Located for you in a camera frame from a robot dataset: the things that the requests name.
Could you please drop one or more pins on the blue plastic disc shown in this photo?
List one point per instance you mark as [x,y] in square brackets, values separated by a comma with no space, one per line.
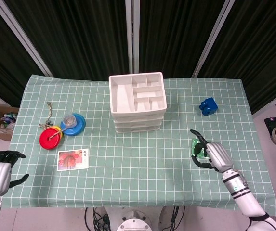
[78,127]

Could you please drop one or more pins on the black curtain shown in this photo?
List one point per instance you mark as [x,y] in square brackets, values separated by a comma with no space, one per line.
[80,38]
[0,60]
[171,36]
[260,48]

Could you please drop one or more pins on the green checked tablecloth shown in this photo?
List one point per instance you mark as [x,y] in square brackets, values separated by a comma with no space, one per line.
[137,168]

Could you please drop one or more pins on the yellow plastic disc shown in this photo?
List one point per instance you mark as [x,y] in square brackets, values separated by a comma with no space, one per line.
[60,135]

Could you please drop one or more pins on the white drawer cabinet frame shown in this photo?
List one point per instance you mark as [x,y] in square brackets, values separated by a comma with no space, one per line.
[123,96]

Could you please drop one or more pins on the postcard with red picture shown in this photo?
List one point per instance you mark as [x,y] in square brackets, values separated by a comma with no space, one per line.
[72,160]

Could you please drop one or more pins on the blue toy building block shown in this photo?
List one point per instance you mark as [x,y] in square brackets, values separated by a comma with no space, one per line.
[210,106]

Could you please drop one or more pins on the colourful clutter pile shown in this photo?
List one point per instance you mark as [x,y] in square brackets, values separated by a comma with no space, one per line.
[7,120]

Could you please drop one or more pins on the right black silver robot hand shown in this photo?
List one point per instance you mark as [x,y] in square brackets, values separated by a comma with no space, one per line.
[218,156]

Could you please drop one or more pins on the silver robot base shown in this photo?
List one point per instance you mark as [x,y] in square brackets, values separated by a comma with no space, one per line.
[134,223]

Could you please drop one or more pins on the green foil packet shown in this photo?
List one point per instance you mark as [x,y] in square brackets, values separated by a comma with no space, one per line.
[195,142]

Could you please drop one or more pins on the grey frame pole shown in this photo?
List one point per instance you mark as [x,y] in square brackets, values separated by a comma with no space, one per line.
[133,36]
[212,38]
[22,36]

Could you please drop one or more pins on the clear plastic jar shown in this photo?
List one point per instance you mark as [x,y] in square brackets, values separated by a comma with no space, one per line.
[69,121]

